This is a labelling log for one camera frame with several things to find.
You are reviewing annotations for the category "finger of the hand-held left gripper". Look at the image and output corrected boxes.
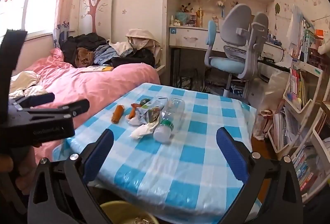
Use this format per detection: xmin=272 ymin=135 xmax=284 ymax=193
xmin=9 ymin=93 xmax=55 ymax=111
xmin=23 ymin=99 xmax=90 ymax=121

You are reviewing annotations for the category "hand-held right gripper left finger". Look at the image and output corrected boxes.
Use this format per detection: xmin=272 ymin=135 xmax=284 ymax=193
xmin=27 ymin=129 xmax=114 ymax=224

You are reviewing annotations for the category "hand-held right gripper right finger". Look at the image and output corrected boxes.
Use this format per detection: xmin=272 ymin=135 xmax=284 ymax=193
xmin=216 ymin=127 xmax=304 ymax=224

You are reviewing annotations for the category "orange plush piece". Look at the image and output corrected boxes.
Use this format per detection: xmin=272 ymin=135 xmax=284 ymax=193
xmin=111 ymin=105 xmax=125 ymax=123

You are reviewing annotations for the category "white tissue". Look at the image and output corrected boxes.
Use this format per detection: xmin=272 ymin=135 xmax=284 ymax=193
xmin=128 ymin=118 xmax=161 ymax=139

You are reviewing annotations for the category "green and orange plush toy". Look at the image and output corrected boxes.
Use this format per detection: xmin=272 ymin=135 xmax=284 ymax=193
xmin=128 ymin=99 xmax=152 ymax=119

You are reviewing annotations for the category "yellow plastic bin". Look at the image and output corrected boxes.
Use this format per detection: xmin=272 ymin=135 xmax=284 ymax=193
xmin=99 ymin=201 xmax=159 ymax=224

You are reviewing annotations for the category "crushed drink carton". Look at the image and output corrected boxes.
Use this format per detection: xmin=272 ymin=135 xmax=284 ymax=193
xmin=135 ymin=99 xmax=168 ymax=125

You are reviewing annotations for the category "clear plastic bottle green label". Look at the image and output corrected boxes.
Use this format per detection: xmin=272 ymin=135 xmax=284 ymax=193
xmin=153 ymin=98 xmax=186 ymax=144

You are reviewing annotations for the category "person's left hand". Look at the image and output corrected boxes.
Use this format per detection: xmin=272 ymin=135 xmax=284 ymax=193
xmin=0 ymin=155 xmax=34 ymax=195

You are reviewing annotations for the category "cream crumpled garment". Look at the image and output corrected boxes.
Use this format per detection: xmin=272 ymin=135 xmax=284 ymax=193
xmin=8 ymin=71 xmax=48 ymax=98

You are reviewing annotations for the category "pink quilt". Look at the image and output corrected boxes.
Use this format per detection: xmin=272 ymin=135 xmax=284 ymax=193
xmin=10 ymin=47 xmax=161 ymax=170

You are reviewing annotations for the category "blue checkered tablecloth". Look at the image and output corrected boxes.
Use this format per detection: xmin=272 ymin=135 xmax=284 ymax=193
xmin=53 ymin=82 xmax=262 ymax=224

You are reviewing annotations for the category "yellow book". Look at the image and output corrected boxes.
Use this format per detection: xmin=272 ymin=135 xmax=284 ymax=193
xmin=80 ymin=66 xmax=114 ymax=73

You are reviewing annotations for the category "brown garment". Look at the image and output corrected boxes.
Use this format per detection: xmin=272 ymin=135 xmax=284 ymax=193
xmin=75 ymin=47 xmax=94 ymax=68

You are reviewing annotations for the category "stack of papers and booklets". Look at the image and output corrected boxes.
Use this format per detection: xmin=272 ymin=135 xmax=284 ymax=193
xmin=271 ymin=106 xmax=302 ymax=150

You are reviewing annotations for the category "blue garment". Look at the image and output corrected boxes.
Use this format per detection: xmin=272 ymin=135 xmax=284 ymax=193
xmin=93 ymin=45 xmax=118 ymax=65

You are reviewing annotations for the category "black clothing pile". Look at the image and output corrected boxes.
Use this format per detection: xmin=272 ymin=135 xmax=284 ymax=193
xmin=60 ymin=33 xmax=107 ymax=67

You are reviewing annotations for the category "row of colourful books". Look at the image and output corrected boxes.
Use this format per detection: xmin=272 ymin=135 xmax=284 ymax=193
xmin=292 ymin=147 xmax=319 ymax=194

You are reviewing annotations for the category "white garment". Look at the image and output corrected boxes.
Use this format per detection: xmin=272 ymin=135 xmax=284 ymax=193
xmin=108 ymin=40 xmax=133 ymax=57

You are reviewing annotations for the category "white book rack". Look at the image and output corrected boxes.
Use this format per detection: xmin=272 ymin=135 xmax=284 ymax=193
xmin=268 ymin=59 xmax=330 ymax=204

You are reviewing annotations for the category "clear plastic bag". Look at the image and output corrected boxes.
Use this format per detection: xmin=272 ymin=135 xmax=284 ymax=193
xmin=258 ymin=71 xmax=292 ymax=111

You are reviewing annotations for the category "black folded garment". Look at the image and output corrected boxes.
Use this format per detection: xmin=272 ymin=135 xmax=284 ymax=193
xmin=111 ymin=49 xmax=155 ymax=68

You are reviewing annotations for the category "white printer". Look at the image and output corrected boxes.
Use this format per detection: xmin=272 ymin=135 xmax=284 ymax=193
xmin=256 ymin=58 xmax=292 ymax=83

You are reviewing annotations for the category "beige fabric bag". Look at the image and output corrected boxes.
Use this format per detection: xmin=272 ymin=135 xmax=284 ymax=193
xmin=125 ymin=29 xmax=160 ymax=50

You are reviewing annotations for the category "white desk with drawers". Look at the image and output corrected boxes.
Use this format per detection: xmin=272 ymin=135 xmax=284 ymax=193
xmin=169 ymin=26 xmax=292 ymax=85

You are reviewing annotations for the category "grey blue desk chair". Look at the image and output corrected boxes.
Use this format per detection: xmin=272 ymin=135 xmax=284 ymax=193
xmin=204 ymin=4 xmax=269 ymax=98

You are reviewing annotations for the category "white cloth bundle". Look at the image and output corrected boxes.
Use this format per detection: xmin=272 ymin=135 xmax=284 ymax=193
xmin=317 ymin=33 xmax=330 ymax=54

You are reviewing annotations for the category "yellow white hanging ornament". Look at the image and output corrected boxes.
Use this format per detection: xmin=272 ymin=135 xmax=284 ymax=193
xmin=217 ymin=0 xmax=226 ymax=18

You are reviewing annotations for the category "pink tree wall sticker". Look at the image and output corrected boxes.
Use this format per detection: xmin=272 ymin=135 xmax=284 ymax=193
xmin=82 ymin=0 xmax=110 ymax=34

